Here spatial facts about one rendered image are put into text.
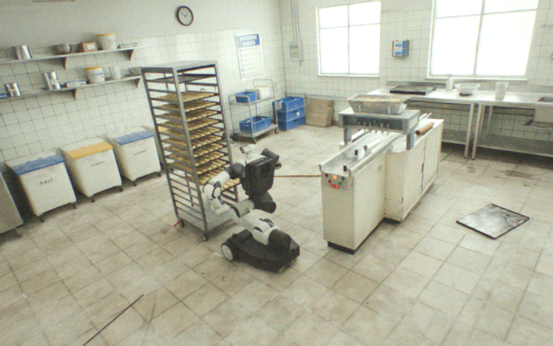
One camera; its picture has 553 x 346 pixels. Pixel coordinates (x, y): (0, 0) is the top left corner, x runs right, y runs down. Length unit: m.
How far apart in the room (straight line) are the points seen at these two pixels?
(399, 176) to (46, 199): 4.35
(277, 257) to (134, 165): 3.18
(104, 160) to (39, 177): 0.81
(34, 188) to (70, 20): 2.37
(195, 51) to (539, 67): 5.38
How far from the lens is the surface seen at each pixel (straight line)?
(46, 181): 5.31
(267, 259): 3.15
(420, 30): 6.54
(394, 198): 3.72
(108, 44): 5.83
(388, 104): 3.46
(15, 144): 5.84
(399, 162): 3.54
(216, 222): 3.86
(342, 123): 3.68
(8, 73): 5.77
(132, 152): 5.59
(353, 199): 3.07
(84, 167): 5.39
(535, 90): 6.12
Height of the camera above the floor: 2.04
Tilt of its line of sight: 23 degrees down
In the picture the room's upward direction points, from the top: 6 degrees counter-clockwise
